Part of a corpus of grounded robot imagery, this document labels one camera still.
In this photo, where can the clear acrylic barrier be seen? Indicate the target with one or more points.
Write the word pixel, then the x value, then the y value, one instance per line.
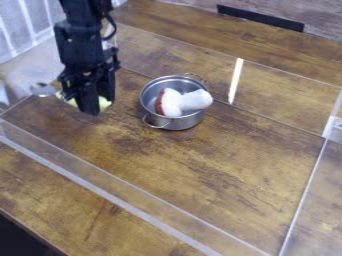
pixel 203 235

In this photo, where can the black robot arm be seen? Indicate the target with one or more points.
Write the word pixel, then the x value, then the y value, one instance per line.
pixel 86 13

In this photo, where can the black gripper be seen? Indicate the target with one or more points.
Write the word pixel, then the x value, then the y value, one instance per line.
pixel 90 65

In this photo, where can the small metal pot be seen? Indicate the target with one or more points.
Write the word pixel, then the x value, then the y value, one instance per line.
pixel 184 83

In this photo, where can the white mushroom toy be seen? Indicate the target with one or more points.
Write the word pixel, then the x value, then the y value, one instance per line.
pixel 173 103

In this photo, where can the black strip on table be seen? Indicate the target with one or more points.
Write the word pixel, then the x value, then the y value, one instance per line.
pixel 261 18

